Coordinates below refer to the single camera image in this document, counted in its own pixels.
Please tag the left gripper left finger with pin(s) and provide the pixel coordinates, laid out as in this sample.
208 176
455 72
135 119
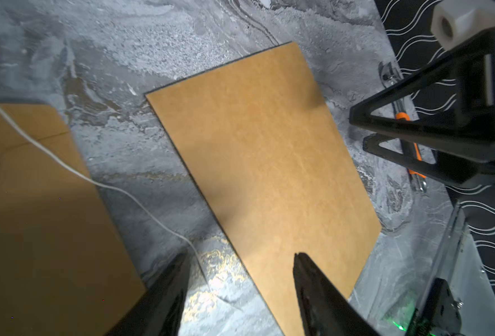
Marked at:
160 309

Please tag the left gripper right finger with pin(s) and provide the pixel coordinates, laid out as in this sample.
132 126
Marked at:
324 311

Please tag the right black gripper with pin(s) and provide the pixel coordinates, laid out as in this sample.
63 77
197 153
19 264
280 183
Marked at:
449 108

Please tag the brown file bag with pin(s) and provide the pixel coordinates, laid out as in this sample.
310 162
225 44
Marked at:
263 148
63 267

